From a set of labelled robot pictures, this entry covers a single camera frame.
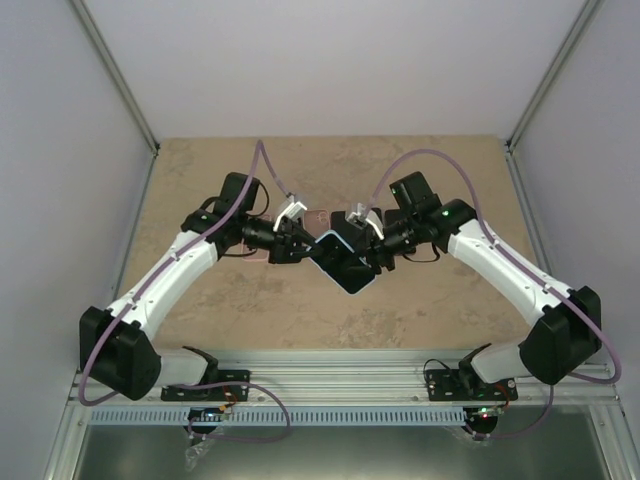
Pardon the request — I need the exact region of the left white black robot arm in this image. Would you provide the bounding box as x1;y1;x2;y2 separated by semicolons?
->
78;172;320;406

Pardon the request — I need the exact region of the black smartphone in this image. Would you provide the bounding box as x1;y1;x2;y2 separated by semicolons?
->
330;211;364;250

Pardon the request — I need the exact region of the right small circuit board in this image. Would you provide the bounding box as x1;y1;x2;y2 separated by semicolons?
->
470;406;504;419

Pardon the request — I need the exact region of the right aluminium corner post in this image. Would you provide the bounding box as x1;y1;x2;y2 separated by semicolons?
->
505;0;604;153

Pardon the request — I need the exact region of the small circuit board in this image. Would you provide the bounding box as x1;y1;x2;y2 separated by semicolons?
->
470;406;504;419
187;405;233;424

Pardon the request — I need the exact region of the aluminium corner post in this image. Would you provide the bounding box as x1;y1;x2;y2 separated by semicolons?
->
505;0;604;153
68;0;160;156

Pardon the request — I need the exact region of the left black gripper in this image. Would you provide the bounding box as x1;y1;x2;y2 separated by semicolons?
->
239;214;323;265

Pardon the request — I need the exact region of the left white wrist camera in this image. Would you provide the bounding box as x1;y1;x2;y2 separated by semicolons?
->
273;194;307;232

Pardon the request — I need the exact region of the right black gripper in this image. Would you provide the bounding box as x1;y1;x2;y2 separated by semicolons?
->
341;214;421;273

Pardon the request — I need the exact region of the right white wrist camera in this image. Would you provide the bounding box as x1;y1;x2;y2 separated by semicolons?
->
345;203;384;240

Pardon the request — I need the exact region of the left small circuit board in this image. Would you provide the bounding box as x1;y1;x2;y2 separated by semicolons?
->
187;405;233;424

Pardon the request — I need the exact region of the phone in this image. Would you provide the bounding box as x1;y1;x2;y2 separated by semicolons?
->
311;230;376;295
383;209;404;227

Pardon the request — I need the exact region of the left aluminium corner post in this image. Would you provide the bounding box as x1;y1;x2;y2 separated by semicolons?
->
68;0;160;156

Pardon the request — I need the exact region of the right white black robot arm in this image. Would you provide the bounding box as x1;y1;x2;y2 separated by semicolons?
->
345;172;602;399

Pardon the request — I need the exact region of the clear plastic bag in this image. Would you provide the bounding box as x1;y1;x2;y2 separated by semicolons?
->
184;434;215;472

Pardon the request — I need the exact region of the light pink phone case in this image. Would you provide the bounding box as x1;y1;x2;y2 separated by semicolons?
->
302;209;331;242

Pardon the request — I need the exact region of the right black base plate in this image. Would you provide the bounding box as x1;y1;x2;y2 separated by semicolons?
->
424;369;519;402

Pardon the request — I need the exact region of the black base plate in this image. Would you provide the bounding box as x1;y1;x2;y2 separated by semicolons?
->
424;369;519;402
161;370;250;403

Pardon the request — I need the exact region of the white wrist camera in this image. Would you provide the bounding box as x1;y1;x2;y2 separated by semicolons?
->
273;194;307;232
345;203;384;240

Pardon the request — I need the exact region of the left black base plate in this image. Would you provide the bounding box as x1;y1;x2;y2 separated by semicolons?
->
161;370;250;403

